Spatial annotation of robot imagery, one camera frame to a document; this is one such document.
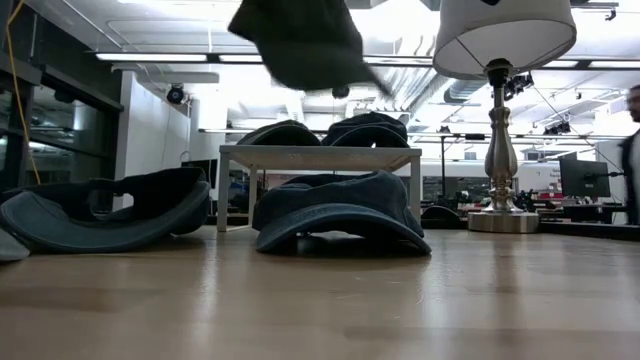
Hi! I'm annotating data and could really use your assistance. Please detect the white perforated metal shelf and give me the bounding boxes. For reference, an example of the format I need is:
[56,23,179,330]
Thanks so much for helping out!
[216,143,424,233]

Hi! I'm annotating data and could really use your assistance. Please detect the long ceiling light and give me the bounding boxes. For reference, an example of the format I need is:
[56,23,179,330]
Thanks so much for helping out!
[94,52,209,64]

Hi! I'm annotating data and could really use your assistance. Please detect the black computer monitor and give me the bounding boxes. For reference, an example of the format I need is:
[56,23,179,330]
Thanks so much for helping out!
[558,158,613,199]

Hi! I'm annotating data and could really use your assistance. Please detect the yellow hanging cable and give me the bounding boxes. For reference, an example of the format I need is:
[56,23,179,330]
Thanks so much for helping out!
[4,0,42,186]

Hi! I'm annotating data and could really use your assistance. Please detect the blue cap with white tag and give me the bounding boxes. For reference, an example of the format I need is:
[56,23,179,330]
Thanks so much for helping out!
[321,111,411,149]

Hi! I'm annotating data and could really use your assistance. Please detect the person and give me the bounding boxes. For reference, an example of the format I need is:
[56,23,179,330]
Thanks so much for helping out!
[617,83,640,226]

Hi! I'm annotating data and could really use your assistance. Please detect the green cap with strap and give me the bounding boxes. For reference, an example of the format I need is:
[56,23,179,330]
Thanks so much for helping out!
[227,0,395,97]

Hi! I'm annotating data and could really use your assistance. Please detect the white shade silver lamp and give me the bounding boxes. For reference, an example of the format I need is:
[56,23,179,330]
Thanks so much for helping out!
[432,0,579,235]

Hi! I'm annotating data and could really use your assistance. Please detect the blue denim baseball cap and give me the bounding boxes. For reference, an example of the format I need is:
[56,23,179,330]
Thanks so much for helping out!
[251,169,433,257]

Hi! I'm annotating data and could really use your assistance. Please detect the dark teal baseball cap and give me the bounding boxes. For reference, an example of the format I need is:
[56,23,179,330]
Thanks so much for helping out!
[0,166,212,254]

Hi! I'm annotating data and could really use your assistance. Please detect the dark green baseball cap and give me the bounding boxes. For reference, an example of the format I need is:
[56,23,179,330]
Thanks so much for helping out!
[234,119,322,147]

